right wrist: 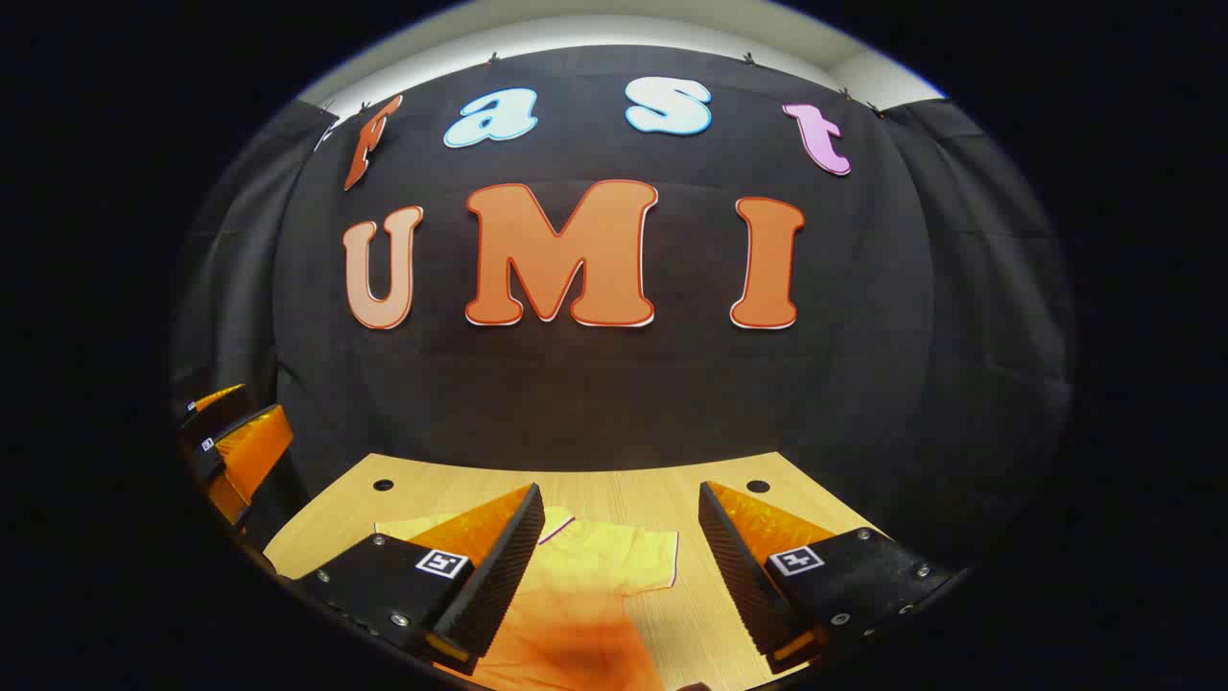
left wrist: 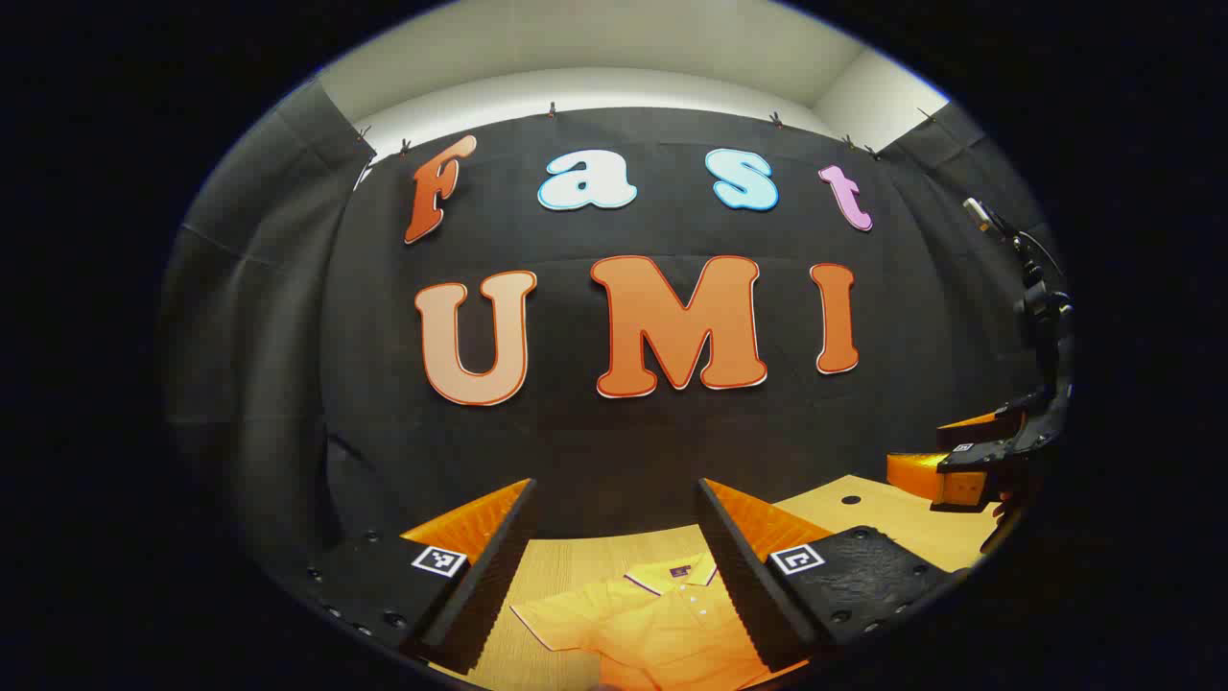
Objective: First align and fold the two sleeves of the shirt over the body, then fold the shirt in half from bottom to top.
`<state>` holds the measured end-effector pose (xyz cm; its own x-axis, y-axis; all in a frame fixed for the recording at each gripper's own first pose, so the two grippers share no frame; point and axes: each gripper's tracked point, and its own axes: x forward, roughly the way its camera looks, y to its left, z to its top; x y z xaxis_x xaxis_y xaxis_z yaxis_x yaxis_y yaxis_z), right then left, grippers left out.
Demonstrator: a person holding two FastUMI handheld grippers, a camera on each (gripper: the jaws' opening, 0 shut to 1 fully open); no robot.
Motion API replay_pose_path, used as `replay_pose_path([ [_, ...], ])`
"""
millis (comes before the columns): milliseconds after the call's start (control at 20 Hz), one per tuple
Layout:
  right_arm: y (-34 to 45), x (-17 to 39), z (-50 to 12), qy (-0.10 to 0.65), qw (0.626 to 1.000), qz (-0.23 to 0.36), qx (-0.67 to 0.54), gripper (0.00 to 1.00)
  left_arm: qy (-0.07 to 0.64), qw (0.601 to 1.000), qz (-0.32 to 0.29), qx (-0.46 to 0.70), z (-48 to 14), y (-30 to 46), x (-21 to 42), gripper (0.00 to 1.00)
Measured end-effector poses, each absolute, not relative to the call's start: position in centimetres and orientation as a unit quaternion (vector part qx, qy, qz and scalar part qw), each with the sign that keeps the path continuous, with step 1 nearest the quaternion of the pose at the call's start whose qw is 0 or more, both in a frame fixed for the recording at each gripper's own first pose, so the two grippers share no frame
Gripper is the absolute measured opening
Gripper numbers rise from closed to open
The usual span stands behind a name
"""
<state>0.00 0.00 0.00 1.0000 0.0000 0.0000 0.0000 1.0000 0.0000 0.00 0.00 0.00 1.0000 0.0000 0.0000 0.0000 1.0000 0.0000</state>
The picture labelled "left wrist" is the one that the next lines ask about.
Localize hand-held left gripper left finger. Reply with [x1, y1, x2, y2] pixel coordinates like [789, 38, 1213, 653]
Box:
[288, 477, 541, 677]

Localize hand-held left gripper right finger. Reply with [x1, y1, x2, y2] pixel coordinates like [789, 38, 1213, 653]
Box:
[695, 477, 970, 674]

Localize orange T-shirt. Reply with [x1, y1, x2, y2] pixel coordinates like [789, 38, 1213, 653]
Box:
[508, 552, 809, 691]

